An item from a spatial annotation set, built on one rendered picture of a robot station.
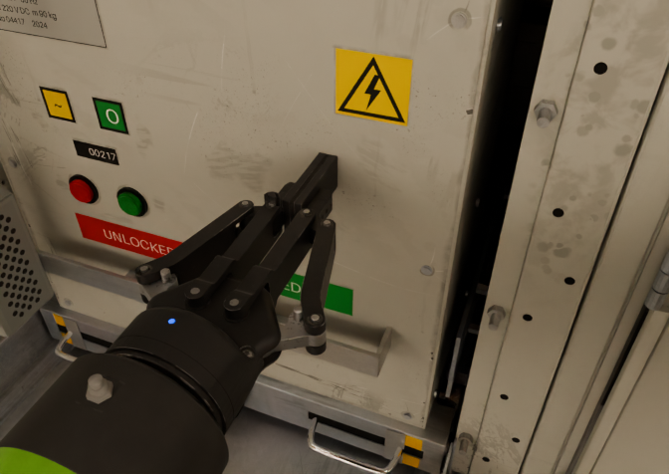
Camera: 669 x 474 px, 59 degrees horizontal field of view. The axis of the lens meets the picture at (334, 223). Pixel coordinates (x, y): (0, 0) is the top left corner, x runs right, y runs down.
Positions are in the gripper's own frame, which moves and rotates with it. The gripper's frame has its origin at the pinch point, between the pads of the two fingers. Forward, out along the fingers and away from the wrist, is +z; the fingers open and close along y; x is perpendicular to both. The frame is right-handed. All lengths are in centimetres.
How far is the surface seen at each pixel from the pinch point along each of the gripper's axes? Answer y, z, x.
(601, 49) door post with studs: 17.5, 4.0, 12.2
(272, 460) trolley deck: -5.3, -1.8, -38.2
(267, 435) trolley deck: -7.3, 0.8, -38.2
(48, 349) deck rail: -41, 2, -38
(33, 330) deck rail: -41, 1, -33
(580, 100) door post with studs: 17.1, 4.0, 8.9
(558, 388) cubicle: 21.8, 3.9, -18.5
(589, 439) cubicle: 25.4, 2.3, -22.1
